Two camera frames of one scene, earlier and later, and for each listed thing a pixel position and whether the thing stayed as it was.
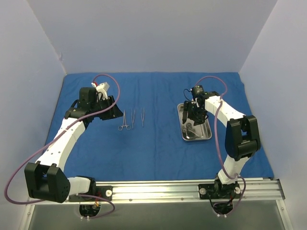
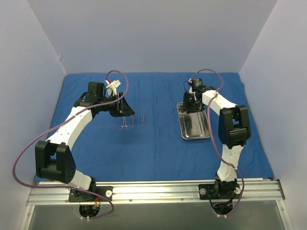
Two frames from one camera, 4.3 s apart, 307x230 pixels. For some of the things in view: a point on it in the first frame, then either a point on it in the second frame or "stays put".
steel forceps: x=128 y=127 stays put
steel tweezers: x=132 y=118 stays put
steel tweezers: x=142 y=118 stays put
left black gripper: x=112 y=107 to x=121 y=103
